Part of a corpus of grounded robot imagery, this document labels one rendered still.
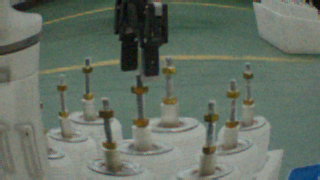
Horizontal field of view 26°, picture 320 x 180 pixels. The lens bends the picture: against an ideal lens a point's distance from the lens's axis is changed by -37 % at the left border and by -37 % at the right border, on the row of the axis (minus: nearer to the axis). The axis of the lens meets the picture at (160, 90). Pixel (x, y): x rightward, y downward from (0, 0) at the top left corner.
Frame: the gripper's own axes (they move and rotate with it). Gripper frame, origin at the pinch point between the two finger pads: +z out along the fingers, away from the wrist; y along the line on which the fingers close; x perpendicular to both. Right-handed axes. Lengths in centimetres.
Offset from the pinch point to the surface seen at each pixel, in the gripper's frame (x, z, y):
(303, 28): 146, 22, -175
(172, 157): 2.2, 10.8, 4.2
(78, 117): -3.7, 10.0, -17.4
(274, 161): 22.0, 17.4, 2.4
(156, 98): 51, 35, -128
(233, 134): 8.9, 8.1, 8.4
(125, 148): -2.5, 9.9, 0.5
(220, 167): 3.8, 10.0, 16.1
